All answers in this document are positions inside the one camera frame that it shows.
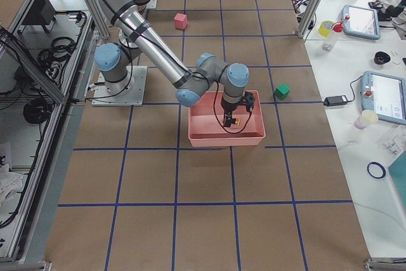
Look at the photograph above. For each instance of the small black power brick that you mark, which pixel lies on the small black power brick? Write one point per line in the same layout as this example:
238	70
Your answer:
339	100

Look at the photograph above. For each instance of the pink cube near centre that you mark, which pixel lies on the pink cube near centre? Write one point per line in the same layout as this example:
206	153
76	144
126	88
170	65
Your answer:
180	21

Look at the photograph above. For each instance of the teach pendant far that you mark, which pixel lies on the teach pendant far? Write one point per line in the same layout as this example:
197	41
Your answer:
360	22

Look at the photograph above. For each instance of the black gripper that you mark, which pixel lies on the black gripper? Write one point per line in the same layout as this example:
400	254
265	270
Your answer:
227	107

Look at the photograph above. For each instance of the teach pendant near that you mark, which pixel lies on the teach pendant near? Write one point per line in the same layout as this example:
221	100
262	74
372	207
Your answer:
385	95

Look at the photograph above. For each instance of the teach pendant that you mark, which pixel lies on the teach pendant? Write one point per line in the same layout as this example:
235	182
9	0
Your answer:
385	95
360	22

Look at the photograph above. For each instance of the green cube by bin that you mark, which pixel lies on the green cube by bin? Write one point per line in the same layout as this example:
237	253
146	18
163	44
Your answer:
282	91

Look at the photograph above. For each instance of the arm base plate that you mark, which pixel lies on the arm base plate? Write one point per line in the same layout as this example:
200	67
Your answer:
125	93

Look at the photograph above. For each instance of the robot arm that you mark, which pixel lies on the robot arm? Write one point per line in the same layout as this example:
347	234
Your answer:
190	85

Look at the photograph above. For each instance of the squeeze bottle red cap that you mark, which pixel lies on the squeeze bottle red cap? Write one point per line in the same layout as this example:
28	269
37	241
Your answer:
334	34

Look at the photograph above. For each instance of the yellow tape roll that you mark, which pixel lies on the yellow tape roll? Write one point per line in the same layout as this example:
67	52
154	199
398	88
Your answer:
325	28

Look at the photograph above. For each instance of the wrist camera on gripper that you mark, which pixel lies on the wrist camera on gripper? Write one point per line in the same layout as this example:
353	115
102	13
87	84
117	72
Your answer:
249	101

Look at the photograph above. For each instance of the white cloth rag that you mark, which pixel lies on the white cloth rag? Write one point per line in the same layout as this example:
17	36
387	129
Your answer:
11	184

